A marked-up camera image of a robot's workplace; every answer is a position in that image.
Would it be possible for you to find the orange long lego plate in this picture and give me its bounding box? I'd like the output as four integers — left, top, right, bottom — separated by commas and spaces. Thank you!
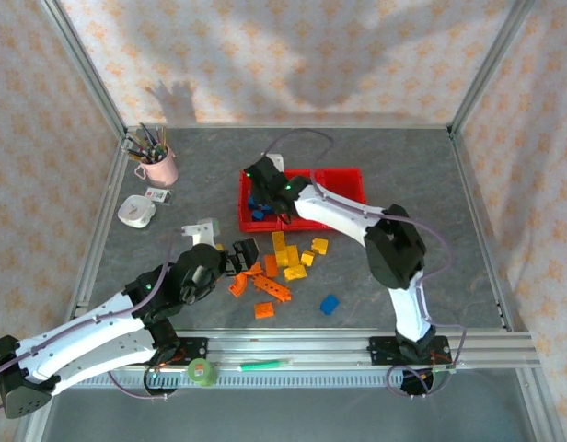
252, 274, 294, 304

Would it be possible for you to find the white round dish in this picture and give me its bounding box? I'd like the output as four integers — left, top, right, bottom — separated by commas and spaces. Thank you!
117, 194, 156, 230

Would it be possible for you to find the small white card box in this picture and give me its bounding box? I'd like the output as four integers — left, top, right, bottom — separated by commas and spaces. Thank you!
145, 187, 175, 204

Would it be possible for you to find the green tape roll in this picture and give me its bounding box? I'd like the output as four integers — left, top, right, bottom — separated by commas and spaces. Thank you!
187, 357, 219, 388

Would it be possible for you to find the green plastic pen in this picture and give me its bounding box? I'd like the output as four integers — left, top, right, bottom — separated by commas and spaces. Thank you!
239, 358, 294, 373

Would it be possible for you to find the orange patterned backdrop cloth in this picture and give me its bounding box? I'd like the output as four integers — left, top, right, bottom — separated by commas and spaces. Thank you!
57, 0, 528, 128
457, 0, 567, 442
0, 0, 123, 442

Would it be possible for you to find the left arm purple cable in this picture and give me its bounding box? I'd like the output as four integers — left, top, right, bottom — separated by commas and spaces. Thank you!
0, 237, 177, 401

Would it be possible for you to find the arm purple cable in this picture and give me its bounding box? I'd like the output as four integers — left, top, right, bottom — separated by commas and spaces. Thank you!
262, 129, 469, 398
0, 237, 177, 401

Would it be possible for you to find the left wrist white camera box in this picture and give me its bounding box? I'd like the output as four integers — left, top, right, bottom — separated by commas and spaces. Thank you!
180, 217, 220, 248

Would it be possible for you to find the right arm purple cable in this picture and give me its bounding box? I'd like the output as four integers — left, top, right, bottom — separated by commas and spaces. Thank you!
262, 129, 469, 398

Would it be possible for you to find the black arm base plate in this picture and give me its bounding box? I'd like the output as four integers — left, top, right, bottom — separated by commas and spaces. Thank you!
145, 337, 209, 367
368, 335, 453, 367

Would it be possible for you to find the pink handled cup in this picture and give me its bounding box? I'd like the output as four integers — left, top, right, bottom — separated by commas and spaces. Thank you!
133, 145, 180, 188

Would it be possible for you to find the wide aluminium frame rail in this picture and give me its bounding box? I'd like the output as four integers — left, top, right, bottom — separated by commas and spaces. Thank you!
41, 329, 540, 369

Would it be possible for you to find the grey slotted cable duct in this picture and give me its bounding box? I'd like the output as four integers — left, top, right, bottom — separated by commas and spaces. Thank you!
52, 371, 524, 389

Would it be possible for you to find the aluminium frame post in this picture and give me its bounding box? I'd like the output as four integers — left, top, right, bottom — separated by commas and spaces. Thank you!
37, 0, 131, 139
446, 0, 540, 139
513, 366, 565, 442
11, 412, 48, 442

